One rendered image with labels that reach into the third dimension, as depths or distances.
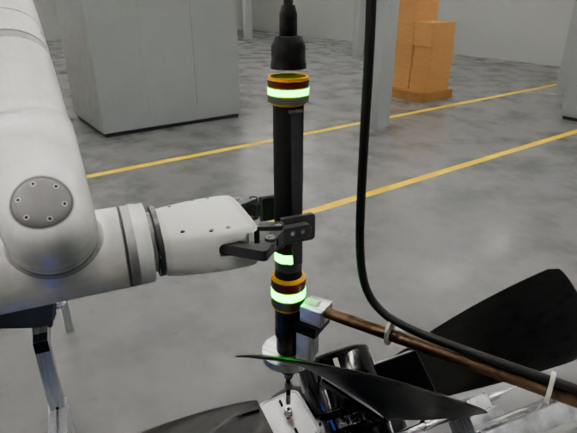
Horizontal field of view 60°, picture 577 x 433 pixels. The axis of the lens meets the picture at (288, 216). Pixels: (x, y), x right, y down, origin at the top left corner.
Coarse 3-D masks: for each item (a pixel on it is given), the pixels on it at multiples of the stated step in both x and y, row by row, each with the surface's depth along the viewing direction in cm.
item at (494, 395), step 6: (504, 390) 94; (492, 396) 90; (498, 396) 91; (426, 420) 80; (432, 420) 81; (438, 420) 81; (444, 420) 82; (450, 420) 83; (414, 426) 79; (420, 426) 79; (426, 426) 80; (432, 426) 80; (408, 432) 78; (414, 432) 78
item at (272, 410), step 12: (276, 396) 75; (300, 396) 75; (264, 408) 73; (276, 408) 73; (300, 408) 73; (276, 420) 71; (288, 420) 71; (300, 420) 71; (312, 420) 71; (276, 432) 70; (288, 432) 69; (300, 432) 69; (312, 432) 69
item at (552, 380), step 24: (288, 0) 48; (360, 144) 50; (360, 168) 51; (360, 192) 52; (360, 216) 53; (360, 240) 54; (360, 264) 55; (384, 312) 56; (384, 336) 56; (432, 336) 53; (480, 360) 51; (504, 360) 50; (552, 384) 47; (576, 384) 47
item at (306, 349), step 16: (304, 304) 61; (320, 304) 61; (304, 320) 61; (320, 320) 60; (272, 336) 69; (304, 336) 62; (272, 352) 66; (304, 352) 63; (272, 368) 64; (288, 368) 63
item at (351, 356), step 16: (336, 352) 72; (352, 352) 73; (368, 352) 75; (352, 368) 72; (368, 368) 73; (304, 384) 74; (320, 384) 71; (320, 400) 71; (336, 400) 70; (320, 416) 71; (336, 416) 71; (352, 416) 70; (368, 416) 71; (336, 432) 70; (352, 432) 67; (368, 432) 67; (384, 432) 67
